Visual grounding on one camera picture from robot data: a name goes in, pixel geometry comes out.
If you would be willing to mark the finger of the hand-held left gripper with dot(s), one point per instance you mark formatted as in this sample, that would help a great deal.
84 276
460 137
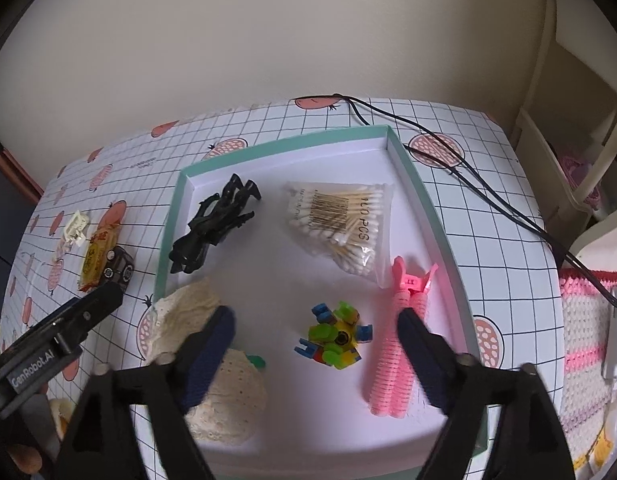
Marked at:
93 307

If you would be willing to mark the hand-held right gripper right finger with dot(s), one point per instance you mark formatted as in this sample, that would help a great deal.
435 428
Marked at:
423 355

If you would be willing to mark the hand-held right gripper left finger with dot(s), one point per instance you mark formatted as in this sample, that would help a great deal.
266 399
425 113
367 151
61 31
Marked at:
211 355

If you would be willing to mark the pink hair roller clip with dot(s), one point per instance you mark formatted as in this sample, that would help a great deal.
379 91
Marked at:
388 370

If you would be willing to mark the small green plastic toy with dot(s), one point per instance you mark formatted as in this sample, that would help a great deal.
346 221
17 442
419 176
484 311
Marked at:
258 361

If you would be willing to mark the black toy car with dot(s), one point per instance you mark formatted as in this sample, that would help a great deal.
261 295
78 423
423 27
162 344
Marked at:
119 265

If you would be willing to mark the yellow snack packet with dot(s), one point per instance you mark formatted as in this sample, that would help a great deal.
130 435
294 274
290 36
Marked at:
96 255

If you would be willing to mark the cream lace cloth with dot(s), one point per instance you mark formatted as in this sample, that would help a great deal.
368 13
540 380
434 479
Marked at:
188 305

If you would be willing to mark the colourful toy block figure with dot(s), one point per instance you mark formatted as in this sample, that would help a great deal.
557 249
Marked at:
338 340

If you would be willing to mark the teal shallow cardboard box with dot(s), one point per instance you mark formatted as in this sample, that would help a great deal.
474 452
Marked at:
268 280

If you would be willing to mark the clear bag of cotton swabs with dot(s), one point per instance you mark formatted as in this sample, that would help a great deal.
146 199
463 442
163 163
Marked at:
338 220

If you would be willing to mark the person's left hand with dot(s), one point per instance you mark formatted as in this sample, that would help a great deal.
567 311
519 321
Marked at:
58 417

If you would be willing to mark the ivory hair clip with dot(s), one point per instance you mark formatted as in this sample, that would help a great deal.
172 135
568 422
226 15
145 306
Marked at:
76 225

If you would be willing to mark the grid tablecloth with peach print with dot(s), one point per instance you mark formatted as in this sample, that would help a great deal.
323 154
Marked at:
488 240

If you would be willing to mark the pink and white crocheted blanket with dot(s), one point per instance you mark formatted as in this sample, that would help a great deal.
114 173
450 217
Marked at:
583 320

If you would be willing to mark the small silver white tool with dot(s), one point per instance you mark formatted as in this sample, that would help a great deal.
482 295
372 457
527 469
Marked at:
616 340

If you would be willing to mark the pink printed item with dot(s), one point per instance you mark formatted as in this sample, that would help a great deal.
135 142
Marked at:
576 175

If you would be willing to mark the white wooden shelf rack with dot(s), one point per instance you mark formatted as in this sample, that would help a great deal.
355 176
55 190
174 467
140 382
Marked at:
538 145

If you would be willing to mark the dark door with brown frame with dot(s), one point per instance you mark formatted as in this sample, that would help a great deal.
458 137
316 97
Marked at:
8 210

